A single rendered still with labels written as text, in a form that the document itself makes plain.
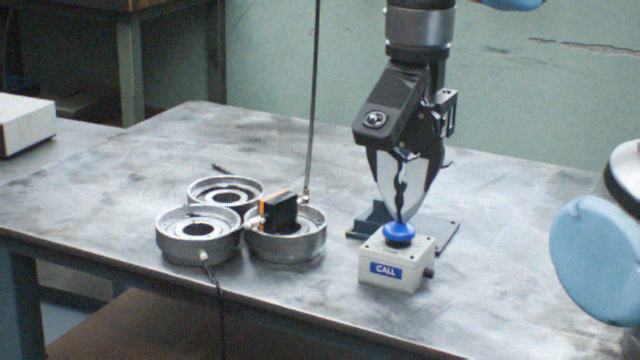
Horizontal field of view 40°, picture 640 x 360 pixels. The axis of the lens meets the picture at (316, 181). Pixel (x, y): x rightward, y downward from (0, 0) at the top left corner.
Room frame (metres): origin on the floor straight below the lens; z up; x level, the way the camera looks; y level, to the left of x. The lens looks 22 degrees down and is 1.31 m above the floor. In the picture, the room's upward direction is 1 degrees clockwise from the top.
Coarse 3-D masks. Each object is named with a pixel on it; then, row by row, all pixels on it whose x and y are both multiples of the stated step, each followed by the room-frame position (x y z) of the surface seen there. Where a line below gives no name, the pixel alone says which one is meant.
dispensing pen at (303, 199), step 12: (288, 192) 1.01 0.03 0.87; (264, 204) 0.98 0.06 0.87; (276, 204) 0.98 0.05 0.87; (288, 204) 1.00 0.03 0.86; (300, 204) 1.03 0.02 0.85; (264, 216) 0.98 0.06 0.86; (276, 216) 0.98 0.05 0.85; (288, 216) 1.00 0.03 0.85; (240, 228) 0.95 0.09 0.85; (252, 228) 0.96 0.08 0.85; (264, 228) 0.98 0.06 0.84; (276, 228) 0.98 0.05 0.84; (216, 240) 0.92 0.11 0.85
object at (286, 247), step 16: (256, 208) 1.03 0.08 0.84; (304, 208) 1.05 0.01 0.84; (304, 224) 1.01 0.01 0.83; (320, 224) 1.01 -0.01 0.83; (256, 240) 0.96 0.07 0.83; (272, 240) 0.95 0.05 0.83; (288, 240) 0.95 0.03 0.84; (304, 240) 0.96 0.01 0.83; (320, 240) 0.97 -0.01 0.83; (256, 256) 0.97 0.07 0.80; (272, 256) 0.96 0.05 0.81; (288, 256) 0.96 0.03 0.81; (304, 256) 0.96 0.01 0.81
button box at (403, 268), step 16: (368, 240) 0.94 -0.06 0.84; (384, 240) 0.94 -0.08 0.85; (416, 240) 0.94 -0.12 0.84; (432, 240) 0.94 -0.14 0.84; (368, 256) 0.91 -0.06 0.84; (384, 256) 0.90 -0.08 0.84; (400, 256) 0.90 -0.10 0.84; (416, 256) 0.90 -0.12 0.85; (432, 256) 0.94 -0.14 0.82; (368, 272) 0.91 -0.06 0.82; (384, 272) 0.90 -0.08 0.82; (400, 272) 0.89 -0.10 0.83; (416, 272) 0.89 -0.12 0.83; (432, 272) 0.91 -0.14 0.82; (400, 288) 0.89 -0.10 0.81; (416, 288) 0.90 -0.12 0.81
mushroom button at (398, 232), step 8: (392, 224) 0.94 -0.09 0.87; (400, 224) 0.94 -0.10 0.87; (408, 224) 0.94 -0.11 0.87; (384, 232) 0.92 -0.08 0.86; (392, 232) 0.92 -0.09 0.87; (400, 232) 0.92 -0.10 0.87; (408, 232) 0.92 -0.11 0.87; (416, 232) 0.93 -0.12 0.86; (392, 240) 0.92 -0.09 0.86; (400, 240) 0.91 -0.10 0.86; (408, 240) 0.92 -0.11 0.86
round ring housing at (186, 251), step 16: (176, 208) 1.03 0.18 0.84; (192, 208) 1.04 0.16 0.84; (208, 208) 1.04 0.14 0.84; (224, 208) 1.03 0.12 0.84; (160, 224) 1.00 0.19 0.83; (192, 224) 1.01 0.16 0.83; (208, 224) 1.01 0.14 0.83; (160, 240) 0.96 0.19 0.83; (176, 240) 0.94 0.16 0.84; (192, 240) 0.94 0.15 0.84; (208, 240) 0.94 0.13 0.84; (224, 240) 0.95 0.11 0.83; (176, 256) 0.94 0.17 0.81; (192, 256) 0.94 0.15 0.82; (208, 256) 0.94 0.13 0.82; (224, 256) 0.96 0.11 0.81
